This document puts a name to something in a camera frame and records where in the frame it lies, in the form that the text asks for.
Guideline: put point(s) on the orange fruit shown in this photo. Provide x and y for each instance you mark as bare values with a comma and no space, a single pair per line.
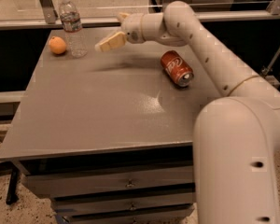
57,45

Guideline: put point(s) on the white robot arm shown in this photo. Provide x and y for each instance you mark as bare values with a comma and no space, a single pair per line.
236,136

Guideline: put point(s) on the grey drawer cabinet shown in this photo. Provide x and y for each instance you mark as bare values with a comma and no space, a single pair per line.
107,113

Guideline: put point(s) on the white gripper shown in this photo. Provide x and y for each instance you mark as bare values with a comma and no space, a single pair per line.
132,28

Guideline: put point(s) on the clear plastic water bottle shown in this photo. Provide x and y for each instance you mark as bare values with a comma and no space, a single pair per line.
73,28

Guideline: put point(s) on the middle grey drawer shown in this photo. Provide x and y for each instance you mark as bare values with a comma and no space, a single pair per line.
102,204

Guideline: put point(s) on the grey drawer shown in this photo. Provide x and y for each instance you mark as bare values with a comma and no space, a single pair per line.
102,204
66,185
134,217

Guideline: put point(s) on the red soda can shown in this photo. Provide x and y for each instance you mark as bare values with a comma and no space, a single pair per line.
176,68

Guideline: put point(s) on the bottom grey drawer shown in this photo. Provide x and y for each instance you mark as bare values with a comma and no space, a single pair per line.
134,217

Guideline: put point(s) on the black stand leg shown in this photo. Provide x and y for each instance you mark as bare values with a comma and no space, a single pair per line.
11,191

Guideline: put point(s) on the top grey drawer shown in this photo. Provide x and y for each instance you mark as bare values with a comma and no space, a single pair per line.
66,185

